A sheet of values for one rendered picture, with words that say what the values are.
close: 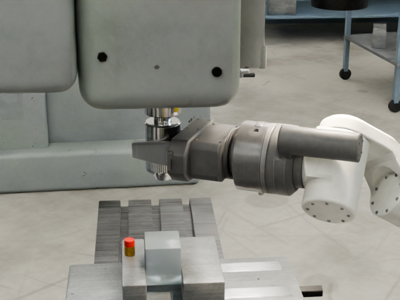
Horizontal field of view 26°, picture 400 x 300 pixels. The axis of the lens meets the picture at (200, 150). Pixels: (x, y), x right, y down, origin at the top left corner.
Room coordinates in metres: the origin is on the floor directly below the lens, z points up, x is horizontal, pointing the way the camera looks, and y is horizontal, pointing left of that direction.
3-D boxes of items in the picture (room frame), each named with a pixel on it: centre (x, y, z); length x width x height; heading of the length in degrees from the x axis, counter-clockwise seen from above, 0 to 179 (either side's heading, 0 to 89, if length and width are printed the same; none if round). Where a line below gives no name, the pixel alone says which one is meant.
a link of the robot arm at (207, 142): (1.03, -0.04, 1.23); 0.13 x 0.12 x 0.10; 159
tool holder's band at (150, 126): (1.06, 0.05, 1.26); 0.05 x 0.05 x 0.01
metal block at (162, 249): (1.16, 0.06, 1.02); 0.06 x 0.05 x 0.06; 5
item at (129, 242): (1.18, 0.11, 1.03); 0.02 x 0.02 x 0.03
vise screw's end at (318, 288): (1.18, -0.17, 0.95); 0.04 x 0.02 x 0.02; 95
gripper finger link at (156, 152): (1.03, 0.06, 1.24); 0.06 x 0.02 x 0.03; 69
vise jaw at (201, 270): (1.17, 0.00, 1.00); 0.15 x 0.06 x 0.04; 5
